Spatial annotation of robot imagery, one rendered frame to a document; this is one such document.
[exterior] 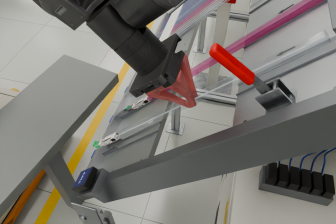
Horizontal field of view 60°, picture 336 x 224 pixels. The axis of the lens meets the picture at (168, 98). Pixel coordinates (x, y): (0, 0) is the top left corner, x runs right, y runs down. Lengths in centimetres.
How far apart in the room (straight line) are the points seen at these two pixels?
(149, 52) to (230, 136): 15
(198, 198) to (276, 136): 110
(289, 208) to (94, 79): 70
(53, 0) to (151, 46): 13
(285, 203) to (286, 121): 48
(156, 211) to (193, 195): 18
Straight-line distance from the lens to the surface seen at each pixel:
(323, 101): 31
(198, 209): 140
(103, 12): 38
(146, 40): 40
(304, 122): 32
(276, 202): 78
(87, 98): 97
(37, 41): 236
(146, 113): 64
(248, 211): 75
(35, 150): 90
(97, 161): 68
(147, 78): 41
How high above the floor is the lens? 130
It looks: 48 degrees down
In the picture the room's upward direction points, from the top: straight up
